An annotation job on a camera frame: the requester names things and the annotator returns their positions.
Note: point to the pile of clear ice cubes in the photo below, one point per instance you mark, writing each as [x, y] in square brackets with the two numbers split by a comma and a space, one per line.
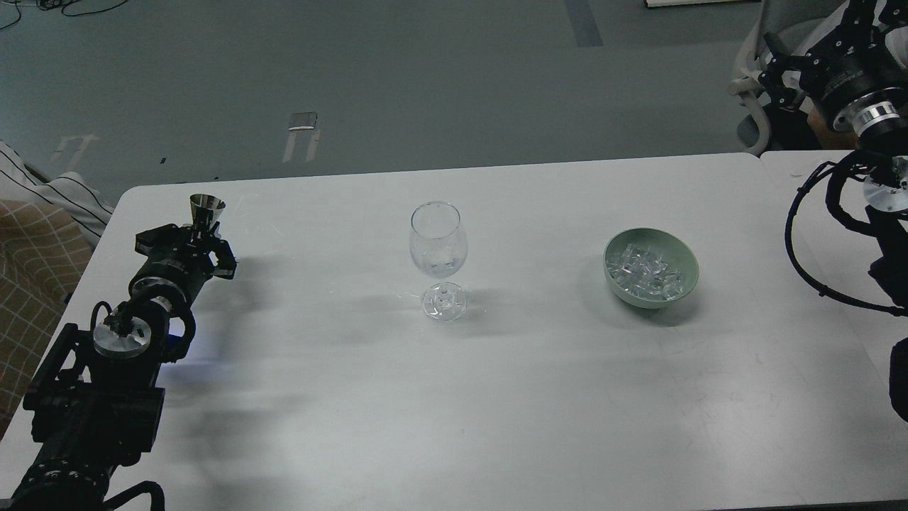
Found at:
[643, 273]

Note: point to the steel cocktail jigger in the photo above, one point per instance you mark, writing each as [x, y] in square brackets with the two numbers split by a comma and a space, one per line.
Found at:
[205, 211]

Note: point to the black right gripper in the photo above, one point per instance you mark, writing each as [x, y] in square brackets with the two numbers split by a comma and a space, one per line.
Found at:
[851, 74]

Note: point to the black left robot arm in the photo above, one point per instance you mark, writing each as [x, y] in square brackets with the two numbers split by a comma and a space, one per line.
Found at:
[95, 400]

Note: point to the white office chair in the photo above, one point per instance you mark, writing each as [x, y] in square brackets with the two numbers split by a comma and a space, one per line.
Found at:
[777, 112]

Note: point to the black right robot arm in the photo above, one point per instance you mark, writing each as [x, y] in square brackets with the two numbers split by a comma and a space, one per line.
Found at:
[865, 194]

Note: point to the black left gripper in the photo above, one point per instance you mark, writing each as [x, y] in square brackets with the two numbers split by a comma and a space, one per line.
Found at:
[171, 262]

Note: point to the clear wine glass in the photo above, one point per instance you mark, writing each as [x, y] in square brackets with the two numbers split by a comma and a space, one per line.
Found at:
[438, 246]

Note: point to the green ceramic bowl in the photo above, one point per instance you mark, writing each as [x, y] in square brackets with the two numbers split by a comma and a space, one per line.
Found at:
[675, 252]

